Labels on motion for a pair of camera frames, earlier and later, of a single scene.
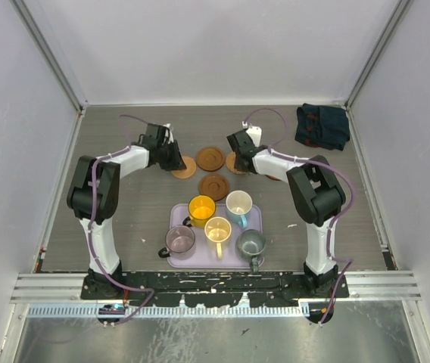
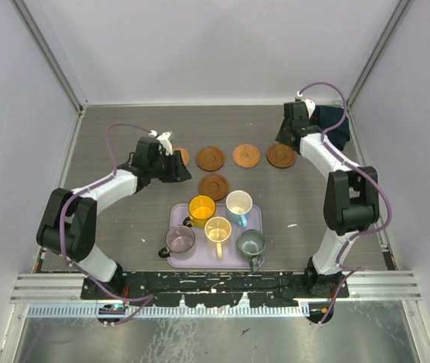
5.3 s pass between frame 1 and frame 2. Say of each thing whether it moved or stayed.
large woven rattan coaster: moved
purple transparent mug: stayed
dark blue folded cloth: stayed
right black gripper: moved
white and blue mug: stayed
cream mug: stayed
